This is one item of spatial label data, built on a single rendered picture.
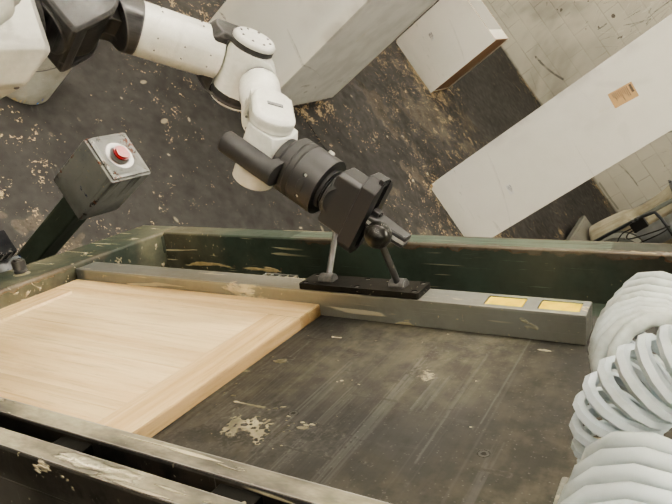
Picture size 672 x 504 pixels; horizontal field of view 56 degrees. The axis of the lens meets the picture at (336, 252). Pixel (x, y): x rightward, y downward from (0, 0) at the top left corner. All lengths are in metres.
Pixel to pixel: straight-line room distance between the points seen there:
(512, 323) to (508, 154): 3.75
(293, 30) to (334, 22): 0.24
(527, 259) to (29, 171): 2.00
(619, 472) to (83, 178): 1.41
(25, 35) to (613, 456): 0.91
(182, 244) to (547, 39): 7.81
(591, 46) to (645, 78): 4.50
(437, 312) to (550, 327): 0.15
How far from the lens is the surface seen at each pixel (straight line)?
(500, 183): 4.62
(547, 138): 4.50
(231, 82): 1.15
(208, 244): 1.40
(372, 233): 0.83
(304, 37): 3.39
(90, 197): 1.54
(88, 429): 0.62
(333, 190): 0.87
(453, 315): 0.87
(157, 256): 1.48
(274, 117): 0.91
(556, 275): 1.07
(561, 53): 8.91
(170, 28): 1.13
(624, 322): 0.38
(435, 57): 5.92
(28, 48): 1.01
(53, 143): 2.77
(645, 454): 0.25
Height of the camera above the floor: 1.97
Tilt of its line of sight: 35 degrees down
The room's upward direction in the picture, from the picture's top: 55 degrees clockwise
